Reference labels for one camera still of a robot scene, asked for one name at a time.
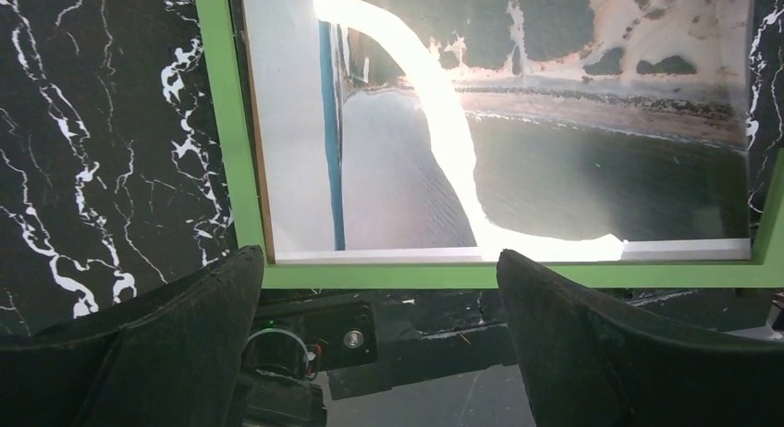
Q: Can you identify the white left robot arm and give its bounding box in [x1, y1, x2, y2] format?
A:
[1, 246, 783, 426]

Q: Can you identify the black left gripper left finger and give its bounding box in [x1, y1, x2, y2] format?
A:
[1, 246, 264, 426]

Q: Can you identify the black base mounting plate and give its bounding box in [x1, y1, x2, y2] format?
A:
[244, 287, 784, 401]

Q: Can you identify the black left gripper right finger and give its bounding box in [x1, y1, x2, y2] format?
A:
[496, 250, 783, 426]

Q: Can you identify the green wooden photo frame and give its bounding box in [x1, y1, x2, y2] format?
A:
[195, 0, 783, 289]

